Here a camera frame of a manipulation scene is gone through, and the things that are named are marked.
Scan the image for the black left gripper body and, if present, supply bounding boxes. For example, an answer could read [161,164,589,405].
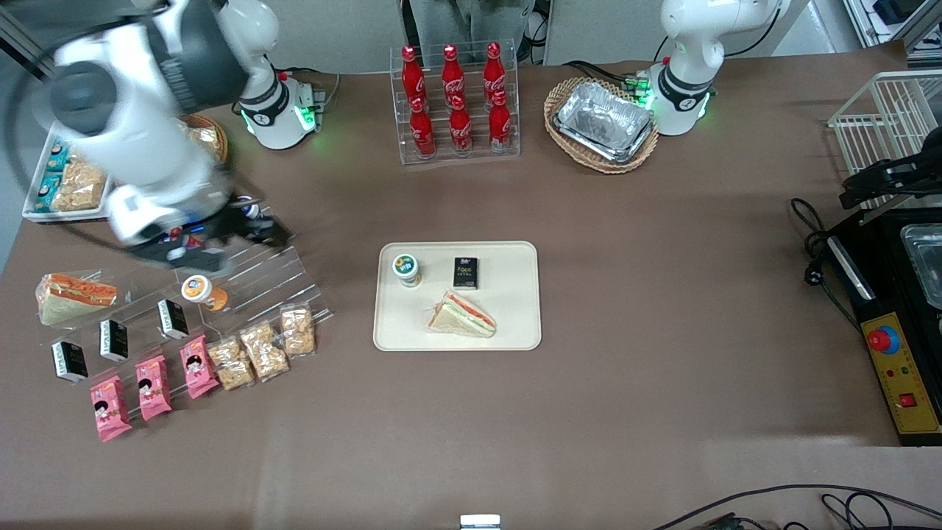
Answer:
[882,146,942,195]

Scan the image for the green gum bottle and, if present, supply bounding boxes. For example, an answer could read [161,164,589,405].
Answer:
[391,252,423,289]

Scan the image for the orange gum bottle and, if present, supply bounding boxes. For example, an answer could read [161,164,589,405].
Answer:
[180,273,229,311]

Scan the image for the white rectangular tray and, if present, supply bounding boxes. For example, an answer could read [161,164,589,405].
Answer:
[21,121,113,222]

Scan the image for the cream plastic tray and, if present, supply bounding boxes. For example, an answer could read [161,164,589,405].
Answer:
[372,241,543,353]

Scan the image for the clear acrylic stepped stand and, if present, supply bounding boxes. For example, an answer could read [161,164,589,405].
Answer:
[74,210,334,385]

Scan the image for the black machine with yellow panel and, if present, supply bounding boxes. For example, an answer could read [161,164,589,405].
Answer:
[824,205,942,448]

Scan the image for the black box with white print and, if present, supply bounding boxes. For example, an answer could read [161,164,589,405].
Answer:
[99,318,130,363]
[51,339,90,384]
[157,298,191,341]

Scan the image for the metal pan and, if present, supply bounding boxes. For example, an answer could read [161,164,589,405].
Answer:
[899,222,942,311]

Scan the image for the dark wicker basket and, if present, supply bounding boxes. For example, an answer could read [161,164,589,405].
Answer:
[180,113,230,166]

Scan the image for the clear crispy snack packet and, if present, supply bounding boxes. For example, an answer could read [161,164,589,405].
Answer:
[188,125,223,161]
[237,319,290,382]
[279,303,318,358]
[205,334,257,392]
[50,158,109,213]

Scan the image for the pink snack pack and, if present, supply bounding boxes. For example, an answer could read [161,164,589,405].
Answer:
[134,354,174,423]
[179,334,221,400]
[89,375,135,443]

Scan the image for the wrapped triangle sandwich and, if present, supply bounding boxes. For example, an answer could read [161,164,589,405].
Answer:
[36,273,119,328]
[426,290,497,339]

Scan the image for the red emergency stop button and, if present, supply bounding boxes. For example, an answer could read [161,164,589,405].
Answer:
[866,325,901,356]

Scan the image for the blue snack pack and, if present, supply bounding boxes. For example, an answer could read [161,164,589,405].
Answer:
[34,174,64,215]
[45,138,74,173]

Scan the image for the red cola bottle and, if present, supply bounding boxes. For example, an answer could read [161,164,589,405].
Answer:
[409,97,437,158]
[488,91,512,152]
[448,95,473,155]
[482,42,508,107]
[441,43,467,110]
[401,45,427,111]

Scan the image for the clear acrylic bottle rack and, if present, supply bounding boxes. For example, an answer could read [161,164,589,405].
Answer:
[388,40,523,166]

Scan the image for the stack of foil trays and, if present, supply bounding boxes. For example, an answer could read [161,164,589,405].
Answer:
[553,80,656,165]

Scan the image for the light wicker basket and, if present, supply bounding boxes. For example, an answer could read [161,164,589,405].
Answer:
[543,77,660,175]

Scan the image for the black power cable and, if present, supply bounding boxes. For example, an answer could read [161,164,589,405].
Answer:
[789,197,863,330]

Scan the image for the white wire basket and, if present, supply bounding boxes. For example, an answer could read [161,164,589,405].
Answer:
[827,69,942,211]

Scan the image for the metal frame shelf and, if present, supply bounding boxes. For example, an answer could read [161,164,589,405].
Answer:
[842,0,942,68]

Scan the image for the black base cables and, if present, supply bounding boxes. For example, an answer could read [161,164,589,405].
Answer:
[564,59,650,91]

